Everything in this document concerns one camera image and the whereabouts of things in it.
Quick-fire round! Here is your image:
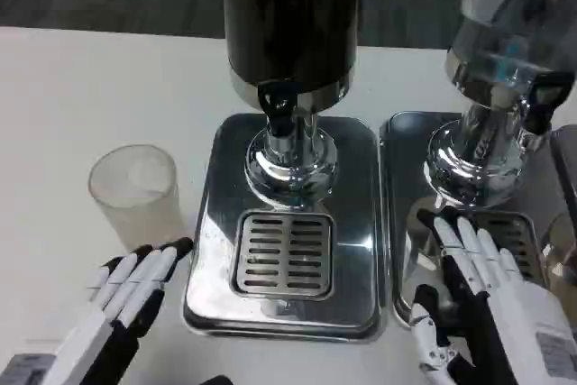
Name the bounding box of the clear ribbed glass cup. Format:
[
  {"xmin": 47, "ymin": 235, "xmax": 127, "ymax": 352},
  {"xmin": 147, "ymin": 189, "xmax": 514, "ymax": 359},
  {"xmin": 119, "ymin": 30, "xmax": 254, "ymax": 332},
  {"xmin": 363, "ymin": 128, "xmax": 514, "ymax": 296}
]
[{"xmin": 87, "ymin": 144, "xmax": 181, "ymax": 253}]

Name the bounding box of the steel slotted drain grid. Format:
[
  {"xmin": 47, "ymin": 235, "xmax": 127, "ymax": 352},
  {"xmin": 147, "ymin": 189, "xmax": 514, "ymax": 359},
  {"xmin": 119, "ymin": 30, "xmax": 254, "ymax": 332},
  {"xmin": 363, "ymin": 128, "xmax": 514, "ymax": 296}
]
[
  {"xmin": 468, "ymin": 211, "xmax": 549, "ymax": 282},
  {"xmin": 230, "ymin": 211, "xmax": 335, "ymax": 298}
]

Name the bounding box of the dark drink dispenser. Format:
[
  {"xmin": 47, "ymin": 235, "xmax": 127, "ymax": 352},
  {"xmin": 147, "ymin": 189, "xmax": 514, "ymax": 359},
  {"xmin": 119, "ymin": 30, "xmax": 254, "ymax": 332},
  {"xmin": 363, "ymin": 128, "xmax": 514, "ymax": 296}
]
[{"xmin": 219, "ymin": 0, "xmax": 369, "ymax": 210}]

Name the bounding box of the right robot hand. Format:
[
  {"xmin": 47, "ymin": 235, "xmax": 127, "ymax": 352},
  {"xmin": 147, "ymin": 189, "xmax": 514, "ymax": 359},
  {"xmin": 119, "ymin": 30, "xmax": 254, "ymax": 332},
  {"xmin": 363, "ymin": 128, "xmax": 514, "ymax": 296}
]
[{"xmin": 408, "ymin": 206, "xmax": 577, "ymax": 385}]

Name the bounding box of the clear drink dispenser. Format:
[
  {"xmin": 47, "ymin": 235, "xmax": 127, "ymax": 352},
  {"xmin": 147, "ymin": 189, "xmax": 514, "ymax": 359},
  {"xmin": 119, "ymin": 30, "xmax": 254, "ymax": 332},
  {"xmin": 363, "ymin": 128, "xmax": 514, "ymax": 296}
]
[{"xmin": 423, "ymin": 0, "xmax": 577, "ymax": 213}]

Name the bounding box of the steel drip tray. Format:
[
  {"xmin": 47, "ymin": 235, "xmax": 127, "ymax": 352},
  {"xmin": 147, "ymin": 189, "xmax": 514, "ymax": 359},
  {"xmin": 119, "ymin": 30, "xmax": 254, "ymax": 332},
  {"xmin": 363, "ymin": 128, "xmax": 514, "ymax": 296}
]
[
  {"xmin": 380, "ymin": 109, "xmax": 564, "ymax": 330},
  {"xmin": 182, "ymin": 113, "xmax": 384, "ymax": 344}
]

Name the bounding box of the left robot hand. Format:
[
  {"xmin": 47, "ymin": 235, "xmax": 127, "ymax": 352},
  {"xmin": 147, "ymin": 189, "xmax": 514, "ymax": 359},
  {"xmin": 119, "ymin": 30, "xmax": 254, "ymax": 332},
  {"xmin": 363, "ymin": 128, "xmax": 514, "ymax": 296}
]
[{"xmin": 8, "ymin": 236, "xmax": 195, "ymax": 385}]

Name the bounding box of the black dispenser tap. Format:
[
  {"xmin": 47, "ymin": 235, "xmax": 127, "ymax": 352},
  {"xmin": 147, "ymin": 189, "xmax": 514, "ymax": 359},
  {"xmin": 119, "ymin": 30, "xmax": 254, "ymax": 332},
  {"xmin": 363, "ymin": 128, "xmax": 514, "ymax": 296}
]
[
  {"xmin": 257, "ymin": 82, "xmax": 297, "ymax": 138},
  {"xmin": 522, "ymin": 72, "xmax": 570, "ymax": 136}
]

